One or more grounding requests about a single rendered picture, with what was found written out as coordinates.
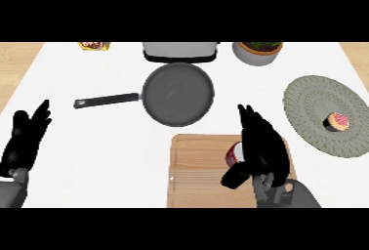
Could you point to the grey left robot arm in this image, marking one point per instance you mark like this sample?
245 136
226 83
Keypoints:
12 192

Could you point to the potted plant in grey pot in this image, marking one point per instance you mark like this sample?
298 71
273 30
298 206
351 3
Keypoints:
257 52

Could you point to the pink frosted cupcake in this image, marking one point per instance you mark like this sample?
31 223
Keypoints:
337 122

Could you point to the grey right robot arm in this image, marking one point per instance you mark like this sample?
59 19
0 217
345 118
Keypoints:
283 195

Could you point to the yellow and red box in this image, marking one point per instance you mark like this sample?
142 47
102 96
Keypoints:
94 46

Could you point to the round grey woven placemat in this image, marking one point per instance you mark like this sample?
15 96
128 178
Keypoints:
326 114

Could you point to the grey and black appliance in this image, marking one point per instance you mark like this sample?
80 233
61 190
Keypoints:
180 51

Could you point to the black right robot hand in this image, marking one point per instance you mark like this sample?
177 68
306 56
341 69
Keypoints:
264 146

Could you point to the grey frying pan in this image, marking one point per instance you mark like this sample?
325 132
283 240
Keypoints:
177 95

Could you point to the wooden cutting board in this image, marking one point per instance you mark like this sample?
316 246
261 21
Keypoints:
204 172

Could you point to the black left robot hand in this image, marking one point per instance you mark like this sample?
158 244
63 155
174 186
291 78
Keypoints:
21 143

